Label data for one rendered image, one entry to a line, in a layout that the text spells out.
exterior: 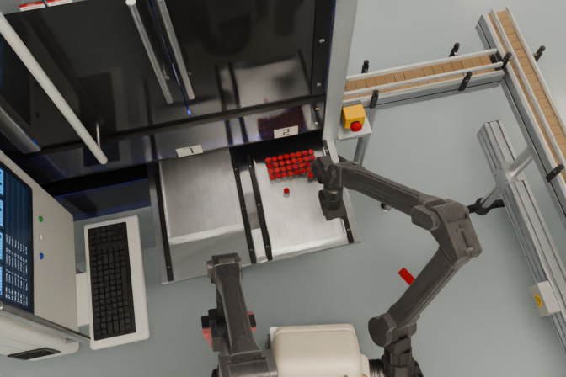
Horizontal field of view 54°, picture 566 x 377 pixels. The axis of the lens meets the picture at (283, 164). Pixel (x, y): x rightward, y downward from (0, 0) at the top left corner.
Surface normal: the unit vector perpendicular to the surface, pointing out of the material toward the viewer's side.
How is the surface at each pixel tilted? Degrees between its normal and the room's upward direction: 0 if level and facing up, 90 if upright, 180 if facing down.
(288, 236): 0
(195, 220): 0
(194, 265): 0
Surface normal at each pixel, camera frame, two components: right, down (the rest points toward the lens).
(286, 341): -0.04, -0.92
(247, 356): 0.21, 0.39
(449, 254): -0.86, 0.14
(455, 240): 0.41, -0.36
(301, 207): -0.02, -0.41
